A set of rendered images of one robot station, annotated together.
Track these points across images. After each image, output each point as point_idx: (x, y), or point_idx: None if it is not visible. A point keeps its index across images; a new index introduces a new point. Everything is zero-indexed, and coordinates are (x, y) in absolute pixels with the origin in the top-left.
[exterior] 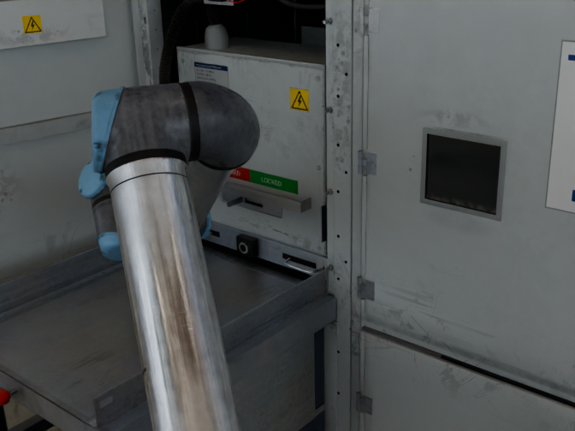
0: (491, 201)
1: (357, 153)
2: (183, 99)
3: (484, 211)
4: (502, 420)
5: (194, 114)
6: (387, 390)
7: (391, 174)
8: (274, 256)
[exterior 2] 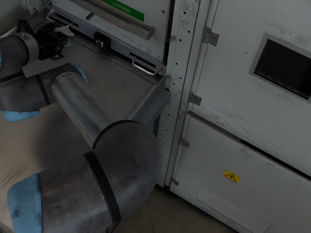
0: (307, 91)
1: (200, 23)
2: (104, 202)
3: (299, 94)
4: (273, 177)
5: (116, 211)
6: (200, 143)
7: (229, 50)
8: (122, 51)
